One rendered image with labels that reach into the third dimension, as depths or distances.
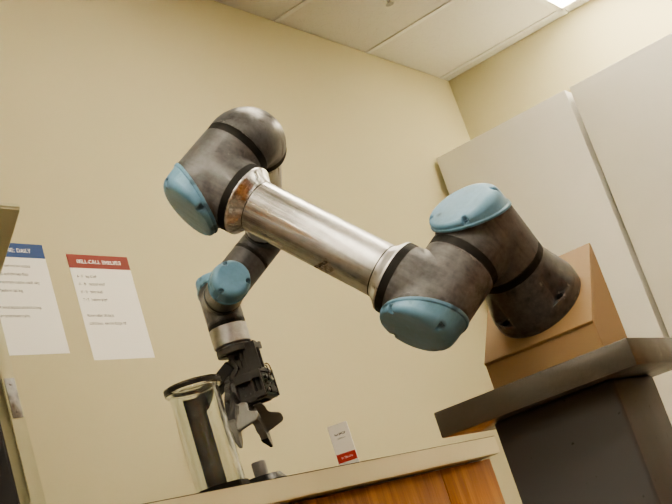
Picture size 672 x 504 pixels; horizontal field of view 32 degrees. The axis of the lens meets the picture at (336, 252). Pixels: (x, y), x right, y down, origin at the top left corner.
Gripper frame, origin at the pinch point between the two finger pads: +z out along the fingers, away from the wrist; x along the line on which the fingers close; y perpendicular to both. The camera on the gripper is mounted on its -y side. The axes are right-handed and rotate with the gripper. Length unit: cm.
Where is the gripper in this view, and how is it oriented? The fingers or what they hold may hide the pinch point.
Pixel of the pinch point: (253, 449)
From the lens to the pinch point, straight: 229.1
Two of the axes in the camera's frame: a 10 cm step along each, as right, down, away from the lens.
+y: 8.9, -3.7, -2.6
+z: 3.1, 9.2, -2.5
